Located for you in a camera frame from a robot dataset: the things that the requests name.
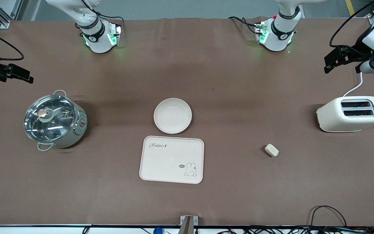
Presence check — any small pale bun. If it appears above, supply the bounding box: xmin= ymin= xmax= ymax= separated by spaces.
xmin=265 ymin=144 xmax=279 ymax=157

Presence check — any round cream plate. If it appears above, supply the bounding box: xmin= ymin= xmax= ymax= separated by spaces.
xmin=154 ymin=98 xmax=193 ymax=134

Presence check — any metal connector plate green light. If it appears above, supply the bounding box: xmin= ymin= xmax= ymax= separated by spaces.
xmin=108 ymin=22 xmax=122 ymax=46
xmin=255 ymin=21 xmax=269 ymax=45

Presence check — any cream rabbit print tray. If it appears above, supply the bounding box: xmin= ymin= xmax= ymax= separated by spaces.
xmin=139 ymin=136 xmax=205 ymax=185

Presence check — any yellow floor tape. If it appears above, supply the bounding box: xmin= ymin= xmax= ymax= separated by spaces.
xmin=345 ymin=0 xmax=356 ymax=17

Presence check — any glass pot lid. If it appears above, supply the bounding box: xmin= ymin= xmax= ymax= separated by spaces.
xmin=24 ymin=94 xmax=78 ymax=142

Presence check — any cream two-slot toaster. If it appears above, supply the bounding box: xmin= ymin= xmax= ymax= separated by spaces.
xmin=316 ymin=96 xmax=374 ymax=133

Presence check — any steel electric cooking pot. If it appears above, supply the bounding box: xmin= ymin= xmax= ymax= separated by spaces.
xmin=24 ymin=90 xmax=88 ymax=151

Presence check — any brown table mat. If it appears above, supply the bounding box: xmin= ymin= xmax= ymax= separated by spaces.
xmin=0 ymin=18 xmax=374 ymax=226

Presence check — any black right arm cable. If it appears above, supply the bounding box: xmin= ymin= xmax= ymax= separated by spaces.
xmin=0 ymin=26 xmax=24 ymax=61

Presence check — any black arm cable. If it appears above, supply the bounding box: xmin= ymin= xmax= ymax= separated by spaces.
xmin=0 ymin=26 xmax=24 ymax=61
xmin=329 ymin=0 xmax=374 ymax=49

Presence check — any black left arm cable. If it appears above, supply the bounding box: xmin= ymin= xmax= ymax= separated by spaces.
xmin=329 ymin=0 xmax=374 ymax=49

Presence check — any white toaster power cable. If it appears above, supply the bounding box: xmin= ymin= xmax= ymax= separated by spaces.
xmin=342 ymin=72 xmax=364 ymax=97

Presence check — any black left base cable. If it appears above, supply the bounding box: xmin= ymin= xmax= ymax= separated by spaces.
xmin=228 ymin=16 xmax=260 ymax=35

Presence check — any black base cable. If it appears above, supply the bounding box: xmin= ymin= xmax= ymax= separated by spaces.
xmin=83 ymin=0 xmax=124 ymax=31
xmin=228 ymin=16 xmax=260 ymax=35

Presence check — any black right base cable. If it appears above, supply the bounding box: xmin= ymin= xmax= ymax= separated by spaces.
xmin=83 ymin=0 xmax=124 ymax=31

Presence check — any black looped cable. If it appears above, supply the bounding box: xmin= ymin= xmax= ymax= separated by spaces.
xmin=309 ymin=205 xmax=348 ymax=228

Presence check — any black cable bundle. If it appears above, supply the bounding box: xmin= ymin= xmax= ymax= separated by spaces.
xmin=219 ymin=226 xmax=374 ymax=234

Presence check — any grey metal edge bracket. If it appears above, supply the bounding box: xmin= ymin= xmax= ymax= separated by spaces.
xmin=180 ymin=215 xmax=199 ymax=234

